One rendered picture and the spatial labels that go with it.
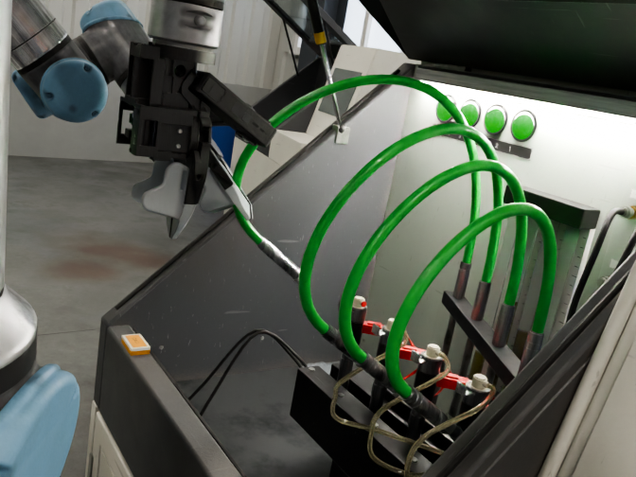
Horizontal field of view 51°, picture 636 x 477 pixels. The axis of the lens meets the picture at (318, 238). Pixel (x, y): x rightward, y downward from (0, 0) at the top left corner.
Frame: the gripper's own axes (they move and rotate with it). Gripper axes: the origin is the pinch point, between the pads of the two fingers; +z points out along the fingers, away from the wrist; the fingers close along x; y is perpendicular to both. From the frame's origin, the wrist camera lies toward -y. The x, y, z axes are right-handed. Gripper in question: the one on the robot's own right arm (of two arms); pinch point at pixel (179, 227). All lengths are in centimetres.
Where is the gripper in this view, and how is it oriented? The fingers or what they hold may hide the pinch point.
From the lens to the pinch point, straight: 78.5
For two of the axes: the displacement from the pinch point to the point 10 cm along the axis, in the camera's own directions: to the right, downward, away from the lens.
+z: -1.7, 9.5, 2.5
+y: -8.3, 0.0, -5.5
